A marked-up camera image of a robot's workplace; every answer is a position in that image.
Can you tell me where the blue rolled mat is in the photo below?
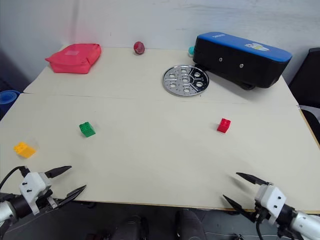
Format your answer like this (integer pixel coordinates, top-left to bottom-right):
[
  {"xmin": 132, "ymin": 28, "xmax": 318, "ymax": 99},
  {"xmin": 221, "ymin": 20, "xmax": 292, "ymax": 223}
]
[{"xmin": 0, "ymin": 89, "xmax": 21, "ymax": 119}]

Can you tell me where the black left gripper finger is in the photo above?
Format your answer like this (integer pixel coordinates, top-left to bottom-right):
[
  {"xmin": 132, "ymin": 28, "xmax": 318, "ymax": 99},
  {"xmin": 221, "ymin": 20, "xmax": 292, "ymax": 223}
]
[
  {"xmin": 45, "ymin": 165, "xmax": 73, "ymax": 179},
  {"xmin": 57, "ymin": 184, "xmax": 88, "ymax": 209}
]

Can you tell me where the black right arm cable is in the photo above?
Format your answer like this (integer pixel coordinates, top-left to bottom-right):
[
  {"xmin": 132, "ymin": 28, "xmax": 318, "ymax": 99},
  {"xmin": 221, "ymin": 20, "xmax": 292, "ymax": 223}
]
[{"xmin": 254, "ymin": 212, "xmax": 266, "ymax": 240}]

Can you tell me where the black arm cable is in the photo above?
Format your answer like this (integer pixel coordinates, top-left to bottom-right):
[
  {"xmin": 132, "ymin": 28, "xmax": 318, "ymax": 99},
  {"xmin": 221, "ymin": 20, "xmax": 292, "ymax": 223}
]
[
  {"xmin": 0, "ymin": 165, "xmax": 29, "ymax": 192},
  {"xmin": 254, "ymin": 212, "xmax": 266, "ymax": 240}
]

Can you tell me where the red fabric pouch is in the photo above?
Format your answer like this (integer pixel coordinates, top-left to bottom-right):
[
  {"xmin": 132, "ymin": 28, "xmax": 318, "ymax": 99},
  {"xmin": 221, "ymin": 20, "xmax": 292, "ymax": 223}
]
[{"xmin": 44, "ymin": 43, "xmax": 103, "ymax": 75}]

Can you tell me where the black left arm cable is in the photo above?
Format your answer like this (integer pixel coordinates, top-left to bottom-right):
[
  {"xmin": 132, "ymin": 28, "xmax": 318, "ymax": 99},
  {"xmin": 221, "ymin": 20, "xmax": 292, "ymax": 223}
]
[{"xmin": 0, "ymin": 165, "xmax": 29, "ymax": 192}]

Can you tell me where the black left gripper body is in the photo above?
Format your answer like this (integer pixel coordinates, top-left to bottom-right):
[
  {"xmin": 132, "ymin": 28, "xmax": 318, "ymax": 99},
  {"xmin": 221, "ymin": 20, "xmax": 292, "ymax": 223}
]
[{"xmin": 33, "ymin": 176, "xmax": 62, "ymax": 211}]

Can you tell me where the dark red round fruit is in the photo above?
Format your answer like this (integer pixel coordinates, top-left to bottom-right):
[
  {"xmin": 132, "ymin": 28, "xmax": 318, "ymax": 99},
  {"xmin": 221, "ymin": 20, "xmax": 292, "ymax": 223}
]
[{"xmin": 133, "ymin": 41, "xmax": 147, "ymax": 56}]

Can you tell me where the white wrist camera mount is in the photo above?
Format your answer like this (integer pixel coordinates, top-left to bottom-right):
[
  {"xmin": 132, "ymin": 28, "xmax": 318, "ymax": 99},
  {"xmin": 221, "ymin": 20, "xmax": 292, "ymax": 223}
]
[
  {"xmin": 19, "ymin": 171, "xmax": 53, "ymax": 216},
  {"xmin": 254, "ymin": 183, "xmax": 288, "ymax": 225}
]

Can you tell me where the green toy brick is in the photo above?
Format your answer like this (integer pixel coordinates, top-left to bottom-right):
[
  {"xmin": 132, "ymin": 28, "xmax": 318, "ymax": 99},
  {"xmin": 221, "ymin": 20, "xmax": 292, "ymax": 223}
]
[{"xmin": 78, "ymin": 121, "xmax": 97, "ymax": 138}]

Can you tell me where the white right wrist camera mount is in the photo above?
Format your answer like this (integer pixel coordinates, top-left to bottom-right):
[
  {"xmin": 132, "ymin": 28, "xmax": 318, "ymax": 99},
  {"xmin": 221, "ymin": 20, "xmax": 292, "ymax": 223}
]
[{"xmin": 254, "ymin": 183, "xmax": 288, "ymax": 225}]

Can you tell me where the yellow toy brick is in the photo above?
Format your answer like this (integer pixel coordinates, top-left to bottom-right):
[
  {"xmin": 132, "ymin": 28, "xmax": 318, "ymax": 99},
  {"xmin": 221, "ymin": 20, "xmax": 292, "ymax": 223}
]
[{"xmin": 13, "ymin": 141, "xmax": 37, "ymax": 159}]

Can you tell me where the red toy brick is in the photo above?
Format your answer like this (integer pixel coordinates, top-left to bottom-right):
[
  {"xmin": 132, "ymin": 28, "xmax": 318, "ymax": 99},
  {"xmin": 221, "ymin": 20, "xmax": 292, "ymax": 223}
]
[{"xmin": 216, "ymin": 117, "xmax": 232, "ymax": 134}]

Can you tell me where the black case with blue lid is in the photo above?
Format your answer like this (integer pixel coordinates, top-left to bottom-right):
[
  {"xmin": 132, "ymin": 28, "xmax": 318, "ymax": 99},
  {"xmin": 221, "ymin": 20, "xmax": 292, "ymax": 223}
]
[{"xmin": 192, "ymin": 31, "xmax": 293, "ymax": 91}]

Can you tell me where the round perforated metal plate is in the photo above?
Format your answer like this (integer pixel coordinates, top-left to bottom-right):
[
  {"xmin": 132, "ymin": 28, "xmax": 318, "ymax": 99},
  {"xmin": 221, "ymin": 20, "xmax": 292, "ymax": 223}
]
[{"xmin": 161, "ymin": 64, "xmax": 211, "ymax": 97}]

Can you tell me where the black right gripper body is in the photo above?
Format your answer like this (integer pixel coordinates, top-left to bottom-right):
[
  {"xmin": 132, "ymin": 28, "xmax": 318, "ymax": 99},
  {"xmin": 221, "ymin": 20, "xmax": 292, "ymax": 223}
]
[{"xmin": 249, "ymin": 199, "xmax": 273, "ymax": 225}]

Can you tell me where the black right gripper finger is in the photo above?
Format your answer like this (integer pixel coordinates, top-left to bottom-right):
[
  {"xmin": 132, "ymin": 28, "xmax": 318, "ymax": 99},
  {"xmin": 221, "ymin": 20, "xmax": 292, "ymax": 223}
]
[
  {"xmin": 235, "ymin": 171, "xmax": 270, "ymax": 186},
  {"xmin": 222, "ymin": 194, "xmax": 257, "ymax": 223}
]

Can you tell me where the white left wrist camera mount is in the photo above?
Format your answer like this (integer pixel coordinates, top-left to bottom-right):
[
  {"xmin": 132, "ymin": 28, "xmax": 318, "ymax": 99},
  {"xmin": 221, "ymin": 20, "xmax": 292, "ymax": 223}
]
[{"xmin": 19, "ymin": 171, "xmax": 53, "ymax": 216}]

